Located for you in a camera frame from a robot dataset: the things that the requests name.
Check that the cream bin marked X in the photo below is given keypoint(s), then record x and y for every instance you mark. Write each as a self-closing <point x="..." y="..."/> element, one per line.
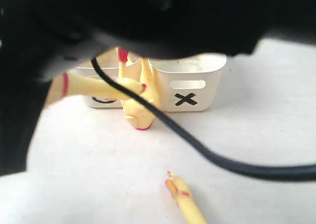
<point x="188" y="84"/>

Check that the headless yellow rubber chicken body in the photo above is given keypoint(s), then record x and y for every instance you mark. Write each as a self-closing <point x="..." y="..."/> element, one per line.
<point x="137" y="115"/>

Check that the cream bin marked O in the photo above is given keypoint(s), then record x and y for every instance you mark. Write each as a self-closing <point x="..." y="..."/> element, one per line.
<point x="110" y="65"/>

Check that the broken chicken head with tube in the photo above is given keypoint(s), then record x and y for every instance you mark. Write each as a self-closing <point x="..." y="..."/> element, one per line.
<point x="182" y="195"/>

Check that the yellow rubber chicken front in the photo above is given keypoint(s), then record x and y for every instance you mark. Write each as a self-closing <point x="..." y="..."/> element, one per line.
<point x="69" y="84"/>

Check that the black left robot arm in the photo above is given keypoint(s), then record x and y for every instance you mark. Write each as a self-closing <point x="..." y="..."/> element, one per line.
<point x="40" y="39"/>

